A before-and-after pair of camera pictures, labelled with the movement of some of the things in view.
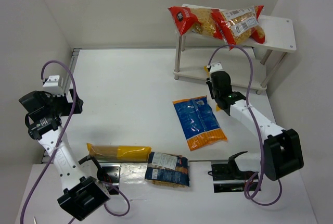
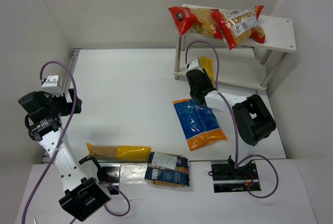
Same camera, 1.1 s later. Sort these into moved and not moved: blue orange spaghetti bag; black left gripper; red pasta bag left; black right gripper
Moved: black right gripper
Not moved: blue orange spaghetti bag; red pasta bag left; black left gripper
